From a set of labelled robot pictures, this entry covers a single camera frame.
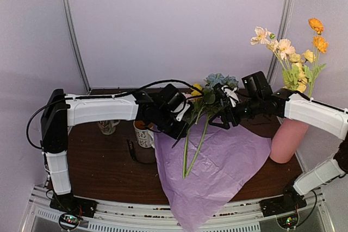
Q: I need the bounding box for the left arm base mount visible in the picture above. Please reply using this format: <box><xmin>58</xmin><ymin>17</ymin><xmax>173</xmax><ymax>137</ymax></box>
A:
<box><xmin>49</xmin><ymin>198</ymin><xmax>97</xmax><ymax>230</ymax></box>

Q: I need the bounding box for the orange flower stem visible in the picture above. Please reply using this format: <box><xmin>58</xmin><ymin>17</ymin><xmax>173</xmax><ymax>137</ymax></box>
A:
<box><xmin>308</xmin><ymin>18</ymin><xmax>328</xmax><ymax>97</ymax></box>

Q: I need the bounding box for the pink cylindrical vase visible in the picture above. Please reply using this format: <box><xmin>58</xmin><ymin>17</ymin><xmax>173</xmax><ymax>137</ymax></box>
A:
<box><xmin>270</xmin><ymin>118</ymin><xmax>309</xmax><ymax>164</ymax></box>

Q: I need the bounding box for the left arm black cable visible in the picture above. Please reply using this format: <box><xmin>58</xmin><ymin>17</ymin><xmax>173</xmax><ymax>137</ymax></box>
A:
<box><xmin>26</xmin><ymin>79</ymin><xmax>195</xmax><ymax>150</ymax></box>

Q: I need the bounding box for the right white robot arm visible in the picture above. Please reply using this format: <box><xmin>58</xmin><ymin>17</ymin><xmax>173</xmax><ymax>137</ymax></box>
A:
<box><xmin>215</xmin><ymin>86</ymin><xmax>347</xmax><ymax>211</ymax></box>

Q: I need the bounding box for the purple tissue paper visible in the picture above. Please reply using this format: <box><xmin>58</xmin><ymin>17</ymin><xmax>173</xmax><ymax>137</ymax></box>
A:
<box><xmin>154</xmin><ymin>118</ymin><xmax>271</xmax><ymax>231</ymax></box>

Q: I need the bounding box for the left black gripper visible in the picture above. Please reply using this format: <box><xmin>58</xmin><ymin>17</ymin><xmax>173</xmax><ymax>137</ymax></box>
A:
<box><xmin>154</xmin><ymin>108</ymin><xmax>189</xmax><ymax>140</ymax></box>

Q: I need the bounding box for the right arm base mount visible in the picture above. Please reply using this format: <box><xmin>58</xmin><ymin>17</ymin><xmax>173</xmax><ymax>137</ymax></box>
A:
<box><xmin>260</xmin><ymin>196</ymin><xmax>307</xmax><ymax>230</ymax></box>

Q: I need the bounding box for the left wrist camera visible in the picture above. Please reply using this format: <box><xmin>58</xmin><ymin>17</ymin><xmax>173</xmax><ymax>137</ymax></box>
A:
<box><xmin>158</xmin><ymin>84</ymin><xmax>190</xmax><ymax>122</ymax></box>

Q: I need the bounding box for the pale yellow rose stem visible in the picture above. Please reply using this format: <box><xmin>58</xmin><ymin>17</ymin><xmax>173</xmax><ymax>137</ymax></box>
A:
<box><xmin>282</xmin><ymin>50</ymin><xmax>318</xmax><ymax>96</ymax></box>

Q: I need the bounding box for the left aluminium frame post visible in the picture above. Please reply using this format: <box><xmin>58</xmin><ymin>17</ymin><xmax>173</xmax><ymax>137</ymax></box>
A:
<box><xmin>62</xmin><ymin>0</ymin><xmax>91</xmax><ymax>93</ymax></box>

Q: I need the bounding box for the artificial flower bunch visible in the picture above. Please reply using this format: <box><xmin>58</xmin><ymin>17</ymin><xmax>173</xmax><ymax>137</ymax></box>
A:
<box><xmin>182</xmin><ymin>83</ymin><xmax>204</xmax><ymax>179</ymax></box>

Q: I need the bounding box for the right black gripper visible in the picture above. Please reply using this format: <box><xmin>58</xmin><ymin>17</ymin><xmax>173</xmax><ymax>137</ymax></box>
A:
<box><xmin>208</xmin><ymin>95</ymin><xmax>263</xmax><ymax>130</ymax></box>

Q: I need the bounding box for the blue hydrangea flower stem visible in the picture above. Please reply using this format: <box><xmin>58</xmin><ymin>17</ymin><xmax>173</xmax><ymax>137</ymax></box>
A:
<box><xmin>183</xmin><ymin>73</ymin><xmax>240</xmax><ymax>180</ymax></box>

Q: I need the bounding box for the peach poppy flower stem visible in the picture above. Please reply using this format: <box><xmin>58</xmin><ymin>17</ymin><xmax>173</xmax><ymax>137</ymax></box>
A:
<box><xmin>250</xmin><ymin>27</ymin><xmax>296</xmax><ymax>71</ymax></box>

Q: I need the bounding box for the white mug yellow inside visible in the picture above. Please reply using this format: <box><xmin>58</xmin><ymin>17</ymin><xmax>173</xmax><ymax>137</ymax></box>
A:
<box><xmin>133</xmin><ymin>121</ymin><xmax>154</xmax><ymax>148</ymax></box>

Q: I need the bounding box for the white mug floral print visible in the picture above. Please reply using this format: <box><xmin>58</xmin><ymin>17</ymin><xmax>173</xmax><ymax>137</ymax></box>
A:
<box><xmin>97</xmin><ymin>120</ymin><xmax>120</xmax><ymax>135</ymax></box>

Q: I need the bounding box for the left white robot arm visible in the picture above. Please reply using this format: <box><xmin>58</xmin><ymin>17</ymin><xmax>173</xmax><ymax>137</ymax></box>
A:
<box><xmin>40</xmin><ymin>84</ymin><xmax>192</xmax><ymax>212</ymax></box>

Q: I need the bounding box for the front aluminium rail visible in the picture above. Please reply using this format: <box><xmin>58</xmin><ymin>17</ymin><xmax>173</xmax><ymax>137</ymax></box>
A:
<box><xmin>27</xmin><ymin>184</ymin><xmax>327</xmax><ymax>232</ymax></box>

